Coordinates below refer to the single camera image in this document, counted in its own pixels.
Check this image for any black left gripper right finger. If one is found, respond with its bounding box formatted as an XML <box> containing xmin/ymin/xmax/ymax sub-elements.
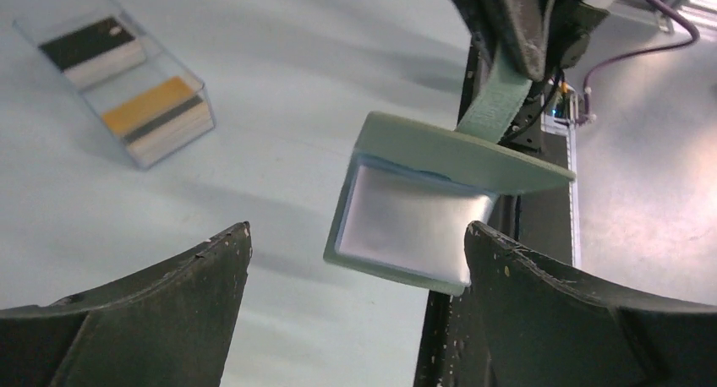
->
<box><xmin>464</xmin><ymin>221</ymin><xmax>716</xmax><ymax>386</ymax></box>

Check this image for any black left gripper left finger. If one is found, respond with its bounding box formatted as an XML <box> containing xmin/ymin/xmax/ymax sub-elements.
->
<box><xmin>1</xmin><ymin>222</ymin><xmax>251</xmax><ymax>386</ymax></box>

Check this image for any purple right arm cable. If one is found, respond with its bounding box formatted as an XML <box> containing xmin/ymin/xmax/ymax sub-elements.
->
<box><xmin>582</xmin><ymin>0</ymin><xmax>701</xmax><ymax>125</ymax></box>

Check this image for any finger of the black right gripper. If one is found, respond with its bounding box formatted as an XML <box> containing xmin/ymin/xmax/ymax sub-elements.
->
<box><xmin>479</xmin><ymin>0</ymin><xmax>556</xmax><ymax>81</ymax></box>

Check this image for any gold card stack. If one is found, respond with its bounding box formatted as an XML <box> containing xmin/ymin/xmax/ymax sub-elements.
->
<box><xmin>101</xmin><ymin>74</ymin><xmax>216</xmax><ymax>169</ymax></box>

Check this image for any clear plastic card box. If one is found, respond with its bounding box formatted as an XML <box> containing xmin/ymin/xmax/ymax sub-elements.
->
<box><xmin>13</xmin><ymin>0</ymin><xmax>216</xmax><ymax>170</ymax></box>

